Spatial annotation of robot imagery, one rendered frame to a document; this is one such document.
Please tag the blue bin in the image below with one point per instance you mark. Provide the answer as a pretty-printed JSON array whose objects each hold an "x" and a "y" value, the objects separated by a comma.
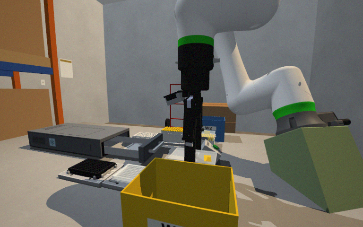
[{"x": 213, "y": 123}]

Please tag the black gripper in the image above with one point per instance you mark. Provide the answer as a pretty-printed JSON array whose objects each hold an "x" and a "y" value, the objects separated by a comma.
[{"x": 195, "y": 81}]

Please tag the yellow waste bin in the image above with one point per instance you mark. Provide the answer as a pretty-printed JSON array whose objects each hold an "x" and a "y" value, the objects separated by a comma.
[{"x": 172, "y": 193}]

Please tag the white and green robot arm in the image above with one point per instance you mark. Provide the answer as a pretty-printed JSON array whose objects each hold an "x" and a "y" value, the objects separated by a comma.
[{"x": 203, "y": 25}]

